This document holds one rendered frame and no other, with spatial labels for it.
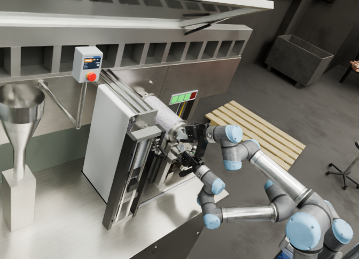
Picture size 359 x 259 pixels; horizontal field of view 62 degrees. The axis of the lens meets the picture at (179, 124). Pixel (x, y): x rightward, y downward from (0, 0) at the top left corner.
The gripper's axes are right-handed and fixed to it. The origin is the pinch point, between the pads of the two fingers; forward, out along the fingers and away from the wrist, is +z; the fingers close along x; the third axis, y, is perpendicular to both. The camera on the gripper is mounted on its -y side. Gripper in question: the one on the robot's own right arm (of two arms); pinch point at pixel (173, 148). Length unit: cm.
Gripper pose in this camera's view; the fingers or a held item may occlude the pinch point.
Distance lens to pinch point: 166.9
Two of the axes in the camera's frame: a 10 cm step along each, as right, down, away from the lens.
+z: -6.6, -5.8, 4.8
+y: 3.0, -7.8, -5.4
